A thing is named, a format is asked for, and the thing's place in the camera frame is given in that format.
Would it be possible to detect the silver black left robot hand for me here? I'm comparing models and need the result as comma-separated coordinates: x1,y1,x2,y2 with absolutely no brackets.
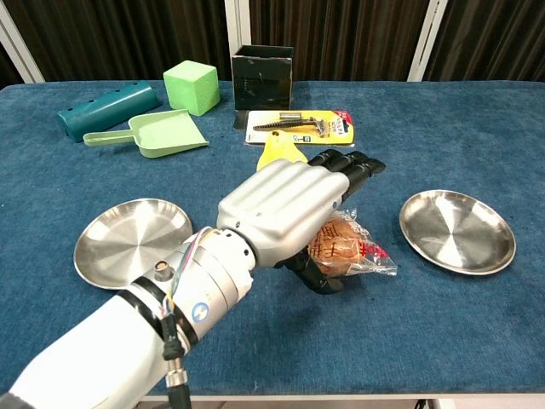
215,147,387,296

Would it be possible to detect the yellow pear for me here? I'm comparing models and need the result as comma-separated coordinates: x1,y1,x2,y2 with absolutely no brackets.
256,130,308,172

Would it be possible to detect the pastry bun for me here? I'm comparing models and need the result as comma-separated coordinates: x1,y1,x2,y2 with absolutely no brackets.
307,207,399,278

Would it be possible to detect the round steel plate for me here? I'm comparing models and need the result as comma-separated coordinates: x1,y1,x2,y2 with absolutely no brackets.
399,189,518,276
73,198,193,291

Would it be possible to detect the dark square open box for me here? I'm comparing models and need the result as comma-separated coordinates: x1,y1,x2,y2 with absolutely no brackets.
231,44,295,112

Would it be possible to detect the light green plastic dustpan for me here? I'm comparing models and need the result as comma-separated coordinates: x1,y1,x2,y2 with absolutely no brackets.
82,108,210,160

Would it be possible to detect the light green foam cube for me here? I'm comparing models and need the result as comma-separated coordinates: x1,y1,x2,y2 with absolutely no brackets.
163,60,221,117

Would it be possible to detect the blue table cloth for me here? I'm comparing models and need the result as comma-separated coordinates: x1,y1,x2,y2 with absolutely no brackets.
0,79,545,400

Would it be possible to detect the dark pleated curtain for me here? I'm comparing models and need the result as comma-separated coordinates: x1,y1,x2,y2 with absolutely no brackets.
423,0,545,82
0,42,25,89
3,0,233,83
249,0,431,82

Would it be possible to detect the teal half-cylinder holder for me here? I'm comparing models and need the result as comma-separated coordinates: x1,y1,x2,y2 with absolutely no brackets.
56,80,164,143

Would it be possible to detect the white frame post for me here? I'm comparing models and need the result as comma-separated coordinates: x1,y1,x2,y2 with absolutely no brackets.
0,0,46,84
406,0,449,83
224,0,252,82

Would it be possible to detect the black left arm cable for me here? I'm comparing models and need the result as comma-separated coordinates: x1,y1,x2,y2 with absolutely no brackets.
159,297,193,409

